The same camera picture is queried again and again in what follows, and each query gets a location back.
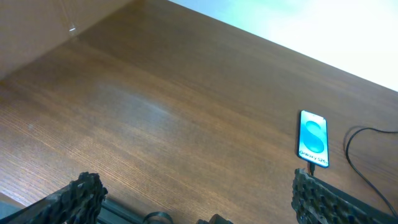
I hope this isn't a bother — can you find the blue screen smartphone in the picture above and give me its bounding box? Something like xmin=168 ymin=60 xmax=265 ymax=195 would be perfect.
xmin=297 ymin=110 xmax=330 ymax=168

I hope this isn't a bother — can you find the black charging cable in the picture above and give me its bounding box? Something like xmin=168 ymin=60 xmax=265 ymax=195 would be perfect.
xmin=307 ymin=126 xmax=398 ymax=218

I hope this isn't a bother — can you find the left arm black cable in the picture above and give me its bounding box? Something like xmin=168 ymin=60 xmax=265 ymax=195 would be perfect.
xmin=142 ymin=211 xmax=175 ymax=224

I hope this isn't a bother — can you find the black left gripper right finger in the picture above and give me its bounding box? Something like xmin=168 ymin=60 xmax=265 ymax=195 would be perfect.
xmin=292 ymin=169 xmax=397 ymax=224

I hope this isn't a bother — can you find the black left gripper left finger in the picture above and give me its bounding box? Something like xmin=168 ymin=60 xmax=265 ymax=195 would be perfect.
xmin=1 ymin=172 xmax=108 ymax=224

